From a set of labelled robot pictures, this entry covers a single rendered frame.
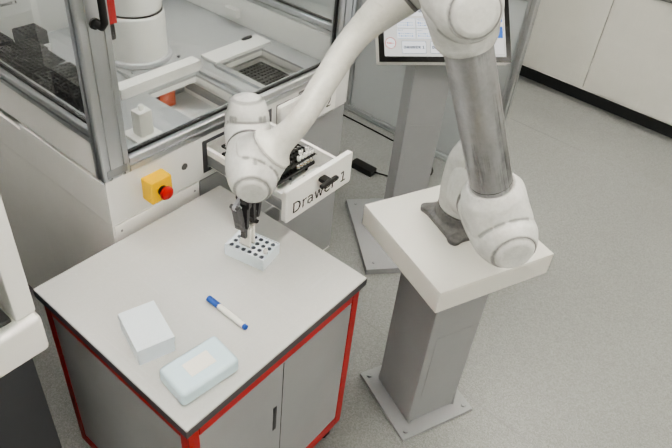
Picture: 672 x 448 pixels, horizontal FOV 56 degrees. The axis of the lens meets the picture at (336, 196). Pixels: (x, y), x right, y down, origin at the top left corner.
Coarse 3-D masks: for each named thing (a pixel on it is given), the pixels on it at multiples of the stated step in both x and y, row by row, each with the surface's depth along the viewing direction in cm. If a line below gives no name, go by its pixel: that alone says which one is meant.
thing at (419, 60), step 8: (504, 8) 239; (504, 16) 239; (376, 40) 232; (376, 48) 233; (376, 56) 233; (384, 56) 230; (392, 56) 230; (400, 56) 231; (408, 56) 232; (416, 56) 232; (424, 56) 233; (384, 64) 233; (392, 64) 234; (400, 64) 234; (408, 64) 235; (416, 64) 235; (424, 64) 236; (432, 64) 237; (440, 64) 237; (504, 64) 241
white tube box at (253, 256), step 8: (240, 232) 174; (232, 240) 172; (256, 240) 172; (264, 240) 173; (272, 240) 173; (232, 248) 169; (240, 248) 169; (248, 248) 170; (256, 248) 170; (272, 248) 170; (232, 256) 171; (240, 256) 169; (248, 256) 168; (256, 256) 167; (264, 256) 168; (272, 256) 170; (248, 264) 170; (256, 264) 168; (264, 264) 167
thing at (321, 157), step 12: (216, 144) 192; (300, 144) 197; (312, 144) 195; (216, 156) 186; (324, 156) 192; (216, 168) 189; (312, 168) 195; (288, 180) 189; (276, 192) 175; (276, 204) 177
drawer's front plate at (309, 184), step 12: (348, 156) 186; (324, 168) 179; (336, 168) 184; (348, 168) 190; (300, 180) 174; (312, 180) 176; (348, 180) 193; (288, 192) 169; (300, 192) 174; (312, 192) 179; (324, 192) 185; (288, 204) 172; (312, 204) 182; (288, 216) 175
